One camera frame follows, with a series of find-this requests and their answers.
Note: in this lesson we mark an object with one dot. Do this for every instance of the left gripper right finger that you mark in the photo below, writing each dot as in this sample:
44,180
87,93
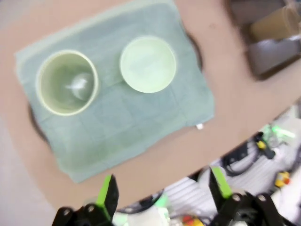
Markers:
221,186

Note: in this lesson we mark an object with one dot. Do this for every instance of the tall brown cup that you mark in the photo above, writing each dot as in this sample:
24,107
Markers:
270,24

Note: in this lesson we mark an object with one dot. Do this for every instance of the tall light green cup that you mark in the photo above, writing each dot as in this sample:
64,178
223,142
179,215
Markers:
67,82

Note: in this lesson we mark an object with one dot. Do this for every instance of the black yellow plug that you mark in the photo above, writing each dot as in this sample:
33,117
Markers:
264,147

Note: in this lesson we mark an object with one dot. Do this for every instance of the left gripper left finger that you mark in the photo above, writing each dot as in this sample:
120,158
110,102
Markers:
109,197

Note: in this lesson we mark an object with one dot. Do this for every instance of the green cloth mat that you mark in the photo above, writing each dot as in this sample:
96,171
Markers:
131,113

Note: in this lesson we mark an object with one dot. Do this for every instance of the yellow emergency stop button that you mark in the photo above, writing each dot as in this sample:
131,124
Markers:
282,179
190,220

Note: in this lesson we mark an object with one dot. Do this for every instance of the light green bowl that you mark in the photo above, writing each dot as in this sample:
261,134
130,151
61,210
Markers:
148,63

